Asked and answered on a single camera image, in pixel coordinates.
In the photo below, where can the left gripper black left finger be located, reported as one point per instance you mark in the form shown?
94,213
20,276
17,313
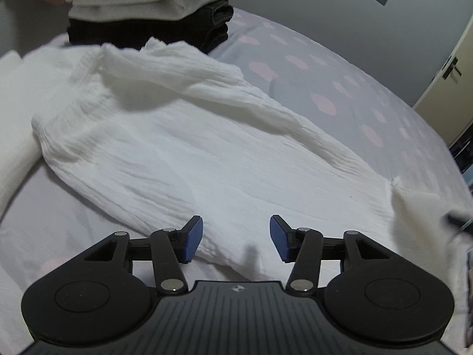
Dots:
167,249

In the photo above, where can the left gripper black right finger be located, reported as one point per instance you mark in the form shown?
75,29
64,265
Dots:
306,248

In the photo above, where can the white crinkled gauze garment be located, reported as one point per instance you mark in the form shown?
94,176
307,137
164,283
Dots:
155,136

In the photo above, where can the folded black clothes stack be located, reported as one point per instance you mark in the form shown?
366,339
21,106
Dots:
204,29

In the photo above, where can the grey bedsheet with pink hearts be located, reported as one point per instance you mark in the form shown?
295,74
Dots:
47,223

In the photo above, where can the cream door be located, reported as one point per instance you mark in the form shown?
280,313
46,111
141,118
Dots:
446,105

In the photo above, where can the black door handle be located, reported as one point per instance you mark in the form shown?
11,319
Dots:
452,68

